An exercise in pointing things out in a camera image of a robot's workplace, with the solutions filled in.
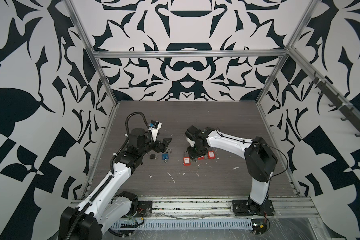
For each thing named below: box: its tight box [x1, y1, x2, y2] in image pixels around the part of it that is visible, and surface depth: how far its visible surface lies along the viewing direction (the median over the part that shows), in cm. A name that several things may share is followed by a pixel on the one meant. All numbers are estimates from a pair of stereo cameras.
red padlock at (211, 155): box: [207, 150, 216, 160], surface depth 93 cm
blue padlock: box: [162, 148, 172, 160], surface depth 93 cm
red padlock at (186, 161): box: [182, 150, 192, 166], surface depth 90 cm
